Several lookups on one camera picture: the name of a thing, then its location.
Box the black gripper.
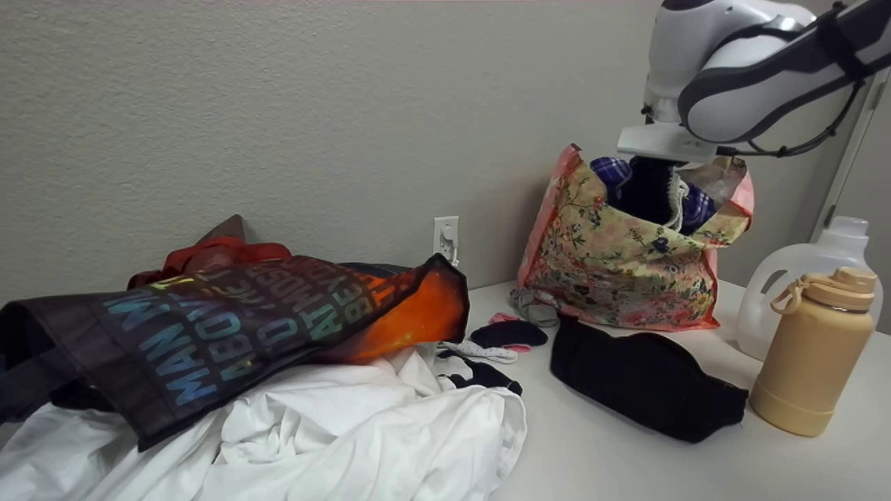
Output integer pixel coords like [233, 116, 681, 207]
[619, 153, 686, 228]

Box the black tote bag colourful lettering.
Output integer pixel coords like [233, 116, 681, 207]
[0, 214, 471, 454]

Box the gray cloth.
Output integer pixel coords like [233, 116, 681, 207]
[506, 284, 562, 329]

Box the black fabric strap piece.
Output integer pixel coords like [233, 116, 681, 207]
[435, 345, 525, 397]

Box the small black sock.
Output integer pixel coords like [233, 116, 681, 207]
[467, 316, 551, 354]

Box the white wall outlet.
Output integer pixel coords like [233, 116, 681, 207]
[431, 214, 461, 269]

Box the translucent white detergent jug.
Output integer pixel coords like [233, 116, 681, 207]
[733, 214, 885, 362]

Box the black garment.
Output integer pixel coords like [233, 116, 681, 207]
[548, 310, 752, 445]

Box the white cloth pile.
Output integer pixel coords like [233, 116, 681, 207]
[0, 342, 528, 501]

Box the navy garment with white trim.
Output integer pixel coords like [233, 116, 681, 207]
[666, 170, 720, 237]

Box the glossy blue patterned cloth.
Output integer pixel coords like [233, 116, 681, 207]
[591, 153, 718, 233]

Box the tan insulated water bottle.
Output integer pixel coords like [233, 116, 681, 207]
[747, 263, 879, 440]

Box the floral bag with pink trim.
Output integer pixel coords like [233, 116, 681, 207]
[514, 142, 758, 333]

